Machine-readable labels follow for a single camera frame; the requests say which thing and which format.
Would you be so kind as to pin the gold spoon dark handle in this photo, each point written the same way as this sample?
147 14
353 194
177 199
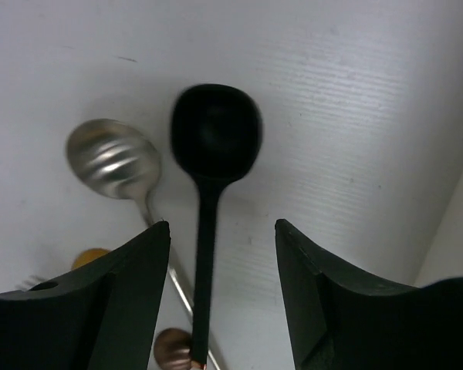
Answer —
88 256

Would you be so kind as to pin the black spoon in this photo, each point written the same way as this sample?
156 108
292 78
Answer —
216 135

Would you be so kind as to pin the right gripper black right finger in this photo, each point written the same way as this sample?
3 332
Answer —
340 316

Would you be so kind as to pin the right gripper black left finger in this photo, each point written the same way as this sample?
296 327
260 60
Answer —
99 316

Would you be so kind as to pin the silver spoon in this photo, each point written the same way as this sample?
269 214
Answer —
118 161

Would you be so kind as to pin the small copper round spoon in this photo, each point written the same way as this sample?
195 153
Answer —
172 349

